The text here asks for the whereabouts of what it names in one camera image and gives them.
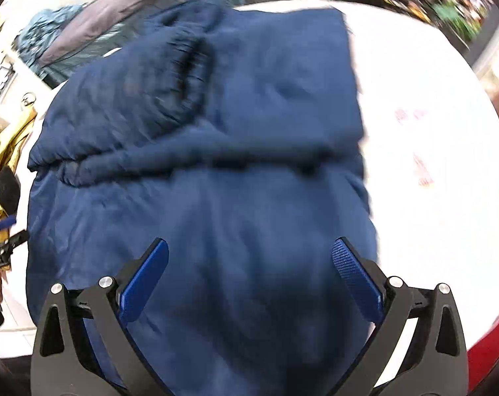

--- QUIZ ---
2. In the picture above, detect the white bedside cabinet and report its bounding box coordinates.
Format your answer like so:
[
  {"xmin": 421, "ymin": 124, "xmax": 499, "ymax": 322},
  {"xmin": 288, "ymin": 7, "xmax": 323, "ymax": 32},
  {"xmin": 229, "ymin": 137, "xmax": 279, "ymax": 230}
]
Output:
[{"xmin": 0, "ymin": 51, "xmax": 52, "ymax": 126}]

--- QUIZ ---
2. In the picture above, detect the navy blue puffer jacket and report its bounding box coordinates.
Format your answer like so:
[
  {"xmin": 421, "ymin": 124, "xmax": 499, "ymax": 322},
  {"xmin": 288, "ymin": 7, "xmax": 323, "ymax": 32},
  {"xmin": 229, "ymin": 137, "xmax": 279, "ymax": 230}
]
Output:
[{"xmin": 26, "ymin": 0, "xmax": 377, "ymax": 395}]

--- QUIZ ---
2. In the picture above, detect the small digital display device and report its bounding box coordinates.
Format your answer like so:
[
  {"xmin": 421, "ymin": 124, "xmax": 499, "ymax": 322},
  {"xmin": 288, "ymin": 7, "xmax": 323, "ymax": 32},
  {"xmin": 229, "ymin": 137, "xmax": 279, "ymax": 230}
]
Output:
[{"xmin": 0, "ymin": 63, "xmax": 18, "ymax": 100}]

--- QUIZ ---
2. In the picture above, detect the blue crumpled cloth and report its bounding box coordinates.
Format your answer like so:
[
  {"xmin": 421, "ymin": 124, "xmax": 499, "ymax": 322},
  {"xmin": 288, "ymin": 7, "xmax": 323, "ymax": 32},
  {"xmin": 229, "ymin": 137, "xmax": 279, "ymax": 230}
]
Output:
[{"xmin": 12, "ymin": 5, "xmax": 83, "ymax": 73}]

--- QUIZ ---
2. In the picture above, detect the pink polka dot bed sheet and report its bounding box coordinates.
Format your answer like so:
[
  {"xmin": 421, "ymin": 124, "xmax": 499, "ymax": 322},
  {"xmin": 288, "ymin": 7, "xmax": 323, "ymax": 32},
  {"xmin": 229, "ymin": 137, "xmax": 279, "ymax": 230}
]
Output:
[{"xmin": 0, "ymin": 0, "xmax": 499, "ymax": 358}]

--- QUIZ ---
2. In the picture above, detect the gold satin jacket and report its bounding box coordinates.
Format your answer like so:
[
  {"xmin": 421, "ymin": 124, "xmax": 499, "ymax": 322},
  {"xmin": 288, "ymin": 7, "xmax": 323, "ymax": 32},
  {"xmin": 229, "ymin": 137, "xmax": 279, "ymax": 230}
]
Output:
[{"xmin": 0, "ymin": 106, "xmax": 38, "ymax": 249}]

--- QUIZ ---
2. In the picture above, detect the grey blue duvet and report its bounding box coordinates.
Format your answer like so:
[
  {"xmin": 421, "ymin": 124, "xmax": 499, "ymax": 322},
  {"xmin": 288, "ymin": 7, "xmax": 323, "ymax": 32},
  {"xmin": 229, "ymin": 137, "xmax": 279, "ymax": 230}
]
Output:
[{"xmin": 35, "ymin": 0, "xmax": 243, "ymax": 87}]

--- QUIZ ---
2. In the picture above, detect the red suitcase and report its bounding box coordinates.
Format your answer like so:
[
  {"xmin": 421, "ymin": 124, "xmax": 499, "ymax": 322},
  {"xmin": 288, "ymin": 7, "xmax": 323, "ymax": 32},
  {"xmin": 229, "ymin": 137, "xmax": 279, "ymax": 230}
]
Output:
[{"xmin": 468, "ymin": 318, "xmax": 499, "ymax": 391}]

